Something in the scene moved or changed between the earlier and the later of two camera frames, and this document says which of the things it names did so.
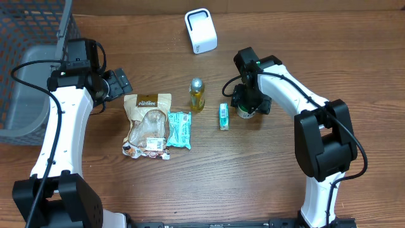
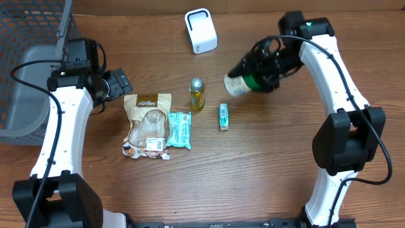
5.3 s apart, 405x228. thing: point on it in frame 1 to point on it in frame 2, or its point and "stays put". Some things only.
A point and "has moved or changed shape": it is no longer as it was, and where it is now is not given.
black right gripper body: (250, 98) to (270, 70)
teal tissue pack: (179, 129) stays put
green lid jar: (243, 113) has moved or changed shape
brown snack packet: (148, 125) stays put
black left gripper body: (114, 88) stays put
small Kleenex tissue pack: (224, 116) stays put
